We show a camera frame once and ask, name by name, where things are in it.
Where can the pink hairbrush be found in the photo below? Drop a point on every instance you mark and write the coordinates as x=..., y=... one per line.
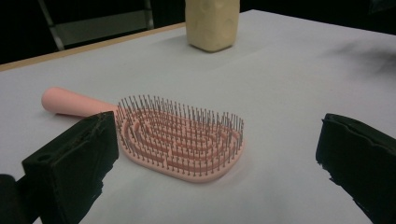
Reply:
x=186, y=143

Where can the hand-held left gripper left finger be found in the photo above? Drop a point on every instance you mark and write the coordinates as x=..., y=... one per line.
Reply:
x=71, y=161

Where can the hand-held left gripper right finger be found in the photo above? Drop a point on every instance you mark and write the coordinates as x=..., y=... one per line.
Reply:
x=361, y=155

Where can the metal chair frame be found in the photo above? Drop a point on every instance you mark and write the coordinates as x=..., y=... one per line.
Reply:
x=102, y=28

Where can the cream yellow container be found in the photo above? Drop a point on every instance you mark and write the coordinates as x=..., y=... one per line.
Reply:
x=211, y=25

